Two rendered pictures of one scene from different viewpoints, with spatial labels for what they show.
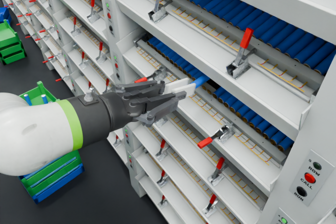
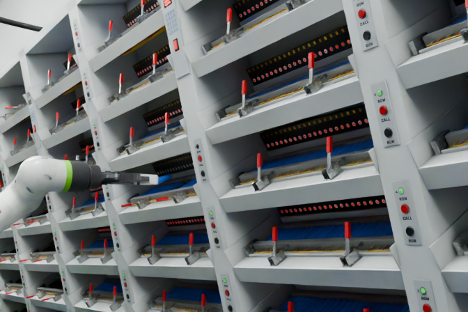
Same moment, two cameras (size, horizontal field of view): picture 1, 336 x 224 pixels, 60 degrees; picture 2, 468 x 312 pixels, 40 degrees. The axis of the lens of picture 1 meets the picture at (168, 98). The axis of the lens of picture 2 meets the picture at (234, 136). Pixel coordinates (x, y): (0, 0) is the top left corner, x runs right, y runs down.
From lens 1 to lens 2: 1.66 m
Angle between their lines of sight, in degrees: 46
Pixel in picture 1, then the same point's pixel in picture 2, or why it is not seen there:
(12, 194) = not seen: outside the picture
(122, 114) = (97, 170)
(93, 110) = (79, 162)
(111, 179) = not seen: outside the picture
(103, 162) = not seen: outside the picture
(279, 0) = (161, 83)
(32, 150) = (45, 165)
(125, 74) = (123, 236)
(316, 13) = (169, 78)
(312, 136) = (190, 132)
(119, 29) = (113, 189)
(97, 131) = (81, 171)
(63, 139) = (61, 168)
